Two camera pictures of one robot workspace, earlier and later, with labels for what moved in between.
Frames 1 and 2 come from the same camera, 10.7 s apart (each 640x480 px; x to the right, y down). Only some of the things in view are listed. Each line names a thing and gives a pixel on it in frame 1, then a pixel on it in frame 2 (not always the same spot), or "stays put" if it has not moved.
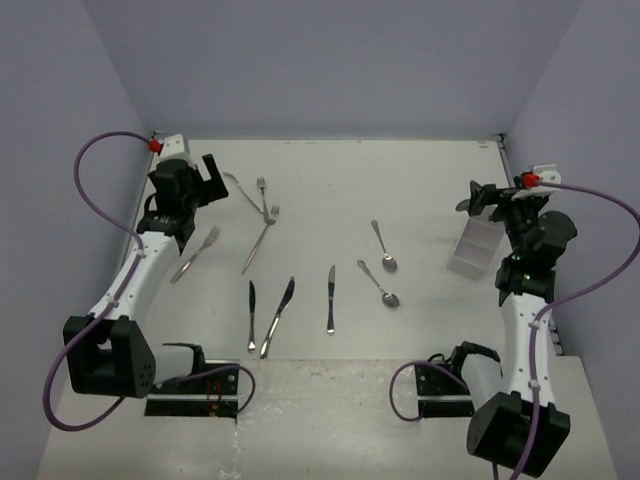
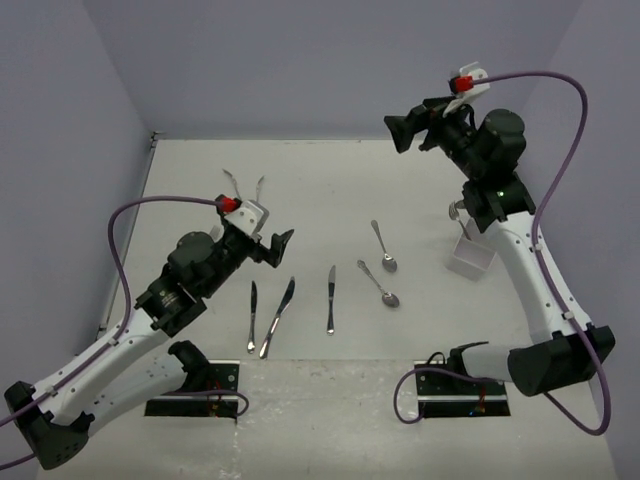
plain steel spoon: [389, 263] stays put
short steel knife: [251, 342] stays put
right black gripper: [490, 194] → [427, 116]
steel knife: [331, 292] stays put
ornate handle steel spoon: [389, 299] stays put
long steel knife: [281, 308] stays put
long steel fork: [273, 214] → [454, 214]
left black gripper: [214, 189] → [273, 254]
